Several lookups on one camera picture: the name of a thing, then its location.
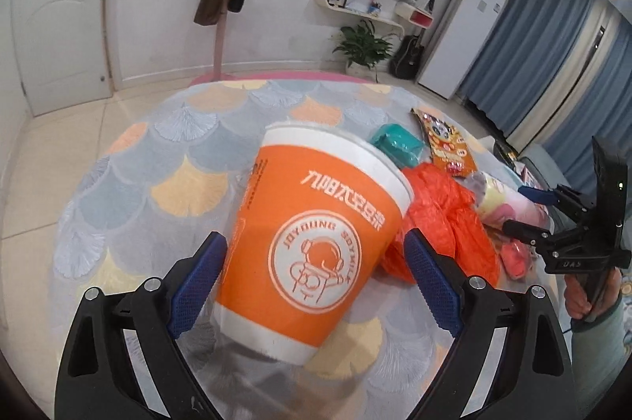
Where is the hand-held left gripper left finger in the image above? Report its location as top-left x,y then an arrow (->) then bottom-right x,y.
53,231 -> 229,420

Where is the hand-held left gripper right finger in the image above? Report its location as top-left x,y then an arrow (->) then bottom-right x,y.
402,227 -> 588,420

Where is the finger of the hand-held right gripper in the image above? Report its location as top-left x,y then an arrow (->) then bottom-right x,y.
502,219 -> 557,251
517,185 -> 596,216

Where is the pink plastic bag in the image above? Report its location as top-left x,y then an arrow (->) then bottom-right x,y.
500,241 -> 538,281

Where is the orange plastic bag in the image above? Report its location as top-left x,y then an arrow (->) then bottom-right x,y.
382,163 -> 502,285

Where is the colourful snack packet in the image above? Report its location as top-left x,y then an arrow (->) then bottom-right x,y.
410,108 -> 477,178

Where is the orange paper cup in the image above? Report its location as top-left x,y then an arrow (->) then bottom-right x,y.
212,121 -> 413,364

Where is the teal tissue packet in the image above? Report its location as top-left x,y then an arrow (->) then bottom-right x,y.
369,124 -> 425,169

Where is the person's right forearm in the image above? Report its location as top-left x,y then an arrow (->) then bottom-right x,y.
568,284 -> 632,382

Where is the person's right hand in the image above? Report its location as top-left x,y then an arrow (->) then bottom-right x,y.
563,271 -> 624,319

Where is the fan-pattern blanket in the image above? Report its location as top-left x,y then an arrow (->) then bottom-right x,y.
49,77 -> 544,420

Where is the white refrigerator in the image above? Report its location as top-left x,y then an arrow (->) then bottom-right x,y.
417,0 -> 515,101

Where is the black acoustic guitar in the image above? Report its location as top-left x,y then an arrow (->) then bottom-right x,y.
389,0 -> 436,81

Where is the pink bed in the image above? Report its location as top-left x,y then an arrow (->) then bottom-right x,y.
190,71 -> 381,88

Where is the green potted plant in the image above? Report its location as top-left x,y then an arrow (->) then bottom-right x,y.
332,19 -> 396,75

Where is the white door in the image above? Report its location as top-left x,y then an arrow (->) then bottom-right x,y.
9,0 -> 124,117

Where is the white pink wall box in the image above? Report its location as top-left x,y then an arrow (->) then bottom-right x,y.
394,1 -> 436,29

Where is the low white wall shelf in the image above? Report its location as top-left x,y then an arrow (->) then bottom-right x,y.
312,0 -> 403,32

